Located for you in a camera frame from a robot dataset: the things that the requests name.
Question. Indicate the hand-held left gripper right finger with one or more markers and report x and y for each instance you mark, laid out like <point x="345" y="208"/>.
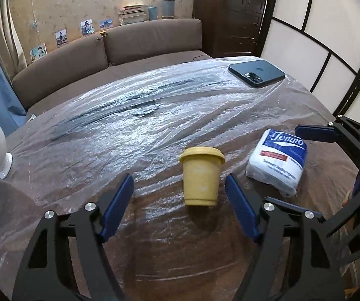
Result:
<point x="241" y="207"/>

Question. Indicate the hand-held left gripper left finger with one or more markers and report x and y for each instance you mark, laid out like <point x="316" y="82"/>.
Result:
<point x="117" y="207"/>

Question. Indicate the white tissue pack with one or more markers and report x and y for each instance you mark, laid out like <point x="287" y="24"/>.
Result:
<point x="277" y="160"/>

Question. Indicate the yellow lidded cup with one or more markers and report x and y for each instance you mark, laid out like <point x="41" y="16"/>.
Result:
<point x="200" y="178"/>

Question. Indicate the clear plastic table cover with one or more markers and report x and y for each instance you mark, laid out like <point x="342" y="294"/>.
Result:
<point x="136" y="125"/>

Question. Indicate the dark blue smartphone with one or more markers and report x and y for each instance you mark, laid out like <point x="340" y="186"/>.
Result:
<point x="256" y="72"/>

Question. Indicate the dark wooden cabinet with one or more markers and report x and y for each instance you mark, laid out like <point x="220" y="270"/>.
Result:
<point x="230" y="15"/>

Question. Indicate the brown sofa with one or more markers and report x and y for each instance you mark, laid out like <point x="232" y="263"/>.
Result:
<point x="148" y="40"/>

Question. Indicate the cartoon print photo card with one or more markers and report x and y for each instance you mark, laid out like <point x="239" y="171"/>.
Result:
<point x="38" y="52"/>

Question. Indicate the stack of books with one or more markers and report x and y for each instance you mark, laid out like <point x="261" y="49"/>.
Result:
<point x="133" y="15"/>

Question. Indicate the grey cylinder speaker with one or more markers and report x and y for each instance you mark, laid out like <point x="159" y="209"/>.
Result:
<point x="168" y="8"/>

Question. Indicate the blue grey cylinder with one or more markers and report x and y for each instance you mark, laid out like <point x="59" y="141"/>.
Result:
<point x="153" y="13"/>

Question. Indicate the beige curtain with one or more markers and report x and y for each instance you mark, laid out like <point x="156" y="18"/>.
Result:
<point x="7" y="31"/>

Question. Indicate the wall photo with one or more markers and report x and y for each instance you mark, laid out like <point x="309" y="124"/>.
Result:
<point x="87" y="27"/>
<point x="61" y="38"/>
<point x="106" y="23"/>

